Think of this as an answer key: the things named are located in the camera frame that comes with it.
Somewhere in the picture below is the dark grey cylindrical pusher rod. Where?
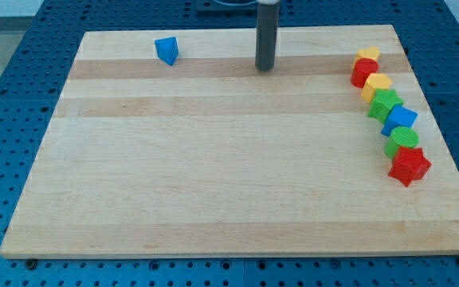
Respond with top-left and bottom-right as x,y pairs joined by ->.
255,2 -> 280,72

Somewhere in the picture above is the blue triangle block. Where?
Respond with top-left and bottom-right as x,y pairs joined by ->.
155,37 -> 179,66

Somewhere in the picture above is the red cylinder block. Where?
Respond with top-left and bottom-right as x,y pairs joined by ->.
350,58 -> 379,88

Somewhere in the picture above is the yellow heart block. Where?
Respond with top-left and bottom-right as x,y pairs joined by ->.
352,46 -> 380,66

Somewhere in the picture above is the yellow hexagon block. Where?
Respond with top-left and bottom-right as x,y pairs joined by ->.
361,73 -> 392,104

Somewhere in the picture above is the green star block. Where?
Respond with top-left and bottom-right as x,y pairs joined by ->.
367,88 -> 404,124

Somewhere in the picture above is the wooden board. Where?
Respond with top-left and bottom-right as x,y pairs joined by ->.
0,25 -> 459,259

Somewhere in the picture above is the blue cube block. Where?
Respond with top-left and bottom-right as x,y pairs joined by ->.
381,105 -> 418,136

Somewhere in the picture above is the green cylinder block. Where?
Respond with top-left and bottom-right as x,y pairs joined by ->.
384,127 -> 419,159

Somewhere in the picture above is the red star block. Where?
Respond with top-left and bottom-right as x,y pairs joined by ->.
388,147 -> 432,187

